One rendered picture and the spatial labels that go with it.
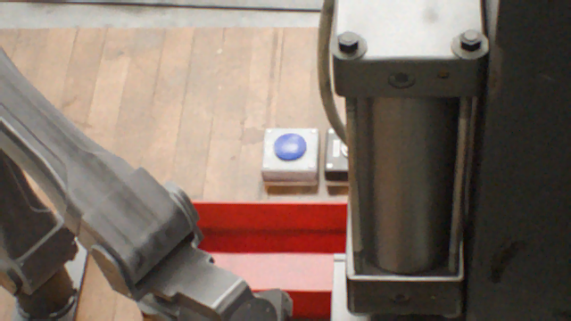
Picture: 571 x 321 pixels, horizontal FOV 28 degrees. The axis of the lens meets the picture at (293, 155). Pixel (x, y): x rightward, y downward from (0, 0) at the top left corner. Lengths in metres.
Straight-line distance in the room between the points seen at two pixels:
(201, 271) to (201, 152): 0.51
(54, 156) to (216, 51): 0.64
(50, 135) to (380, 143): 0.31
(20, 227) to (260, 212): 0.29
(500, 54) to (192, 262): 0.39
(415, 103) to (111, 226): 0.31
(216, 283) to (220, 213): 0.41
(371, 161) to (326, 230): 0.57
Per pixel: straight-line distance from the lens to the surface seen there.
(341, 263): 0.96
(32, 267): 1.18
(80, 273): 1.32
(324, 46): 0.80
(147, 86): 1.50
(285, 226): 1.31
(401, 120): 0.70
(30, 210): 1.15
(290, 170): 1.34
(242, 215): 1.30
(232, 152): 1.40
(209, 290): 0.89
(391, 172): 0.74
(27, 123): 0.93
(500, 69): 0.63
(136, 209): 0.91
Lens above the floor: 1.98
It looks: 51 degrees down
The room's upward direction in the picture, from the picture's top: 6 degrees counter-clockwise
